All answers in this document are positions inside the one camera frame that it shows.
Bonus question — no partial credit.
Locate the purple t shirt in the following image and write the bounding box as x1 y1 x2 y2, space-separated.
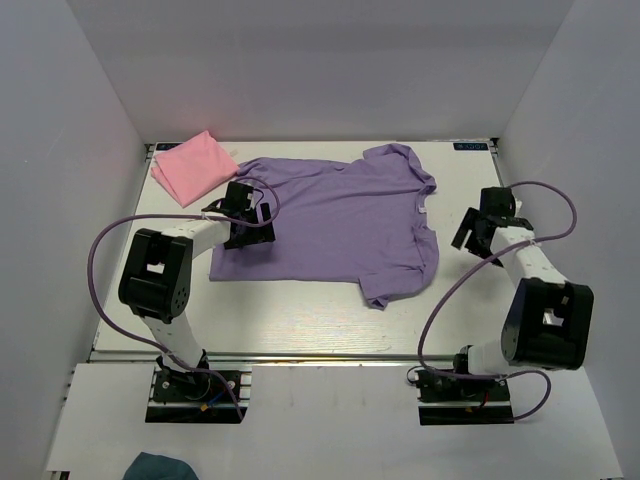
209 143 439 310

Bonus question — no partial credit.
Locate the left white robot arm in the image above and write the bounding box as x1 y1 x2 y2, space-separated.
118 181 275 399

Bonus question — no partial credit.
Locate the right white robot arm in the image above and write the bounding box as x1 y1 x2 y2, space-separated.
451 187 594 399

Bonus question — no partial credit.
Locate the folded pink t shirt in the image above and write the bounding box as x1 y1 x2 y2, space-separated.
151 131 239 208

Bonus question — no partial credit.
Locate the blue table label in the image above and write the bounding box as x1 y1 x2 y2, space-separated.
453 142 489 151

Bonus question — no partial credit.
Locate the dark teal cloth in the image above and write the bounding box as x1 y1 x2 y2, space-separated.
123 452 198 480

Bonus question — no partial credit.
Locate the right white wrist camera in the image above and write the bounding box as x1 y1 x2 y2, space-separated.
510 198 523 217

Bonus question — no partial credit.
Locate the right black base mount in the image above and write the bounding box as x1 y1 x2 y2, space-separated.
406 366 514 426

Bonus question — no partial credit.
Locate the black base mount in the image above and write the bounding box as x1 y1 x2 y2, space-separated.
145 368 242 425
406 366 514 426

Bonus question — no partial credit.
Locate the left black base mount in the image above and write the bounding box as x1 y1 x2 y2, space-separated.
145 368 242 425

